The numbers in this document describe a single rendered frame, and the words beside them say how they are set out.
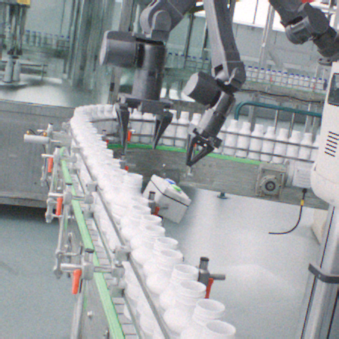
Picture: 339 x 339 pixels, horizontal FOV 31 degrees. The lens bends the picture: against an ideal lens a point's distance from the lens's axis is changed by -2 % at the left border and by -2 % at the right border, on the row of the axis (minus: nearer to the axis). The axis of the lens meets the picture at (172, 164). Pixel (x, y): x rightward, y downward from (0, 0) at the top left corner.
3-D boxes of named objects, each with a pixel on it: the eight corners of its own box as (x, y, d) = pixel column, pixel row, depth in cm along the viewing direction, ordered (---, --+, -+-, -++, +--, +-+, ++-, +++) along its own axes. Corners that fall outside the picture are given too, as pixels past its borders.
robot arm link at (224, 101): (242, 98, 154) (233, 94, 159) (220, 85, 151) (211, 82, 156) (228, 122, 154) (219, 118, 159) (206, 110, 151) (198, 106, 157)
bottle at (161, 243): (129, 337, 98) (144, 242, 95) (137, 322, 104) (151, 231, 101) (165, 346, 97) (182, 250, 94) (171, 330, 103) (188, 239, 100)
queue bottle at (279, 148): (276, 163, 293) (282, 129, 290) (269, 160, 298) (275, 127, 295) (286, 164, 296) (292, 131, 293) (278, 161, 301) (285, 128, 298)
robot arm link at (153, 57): (172, 43, 118) (165, 42, 124) (137, 38, 116) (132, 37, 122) (166, 79, 119) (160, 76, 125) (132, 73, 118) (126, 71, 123)
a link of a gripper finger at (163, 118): (167, 153, 122) (175, 107, 121) (132, 149, 120) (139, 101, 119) (160, 147, 129) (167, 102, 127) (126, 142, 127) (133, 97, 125)
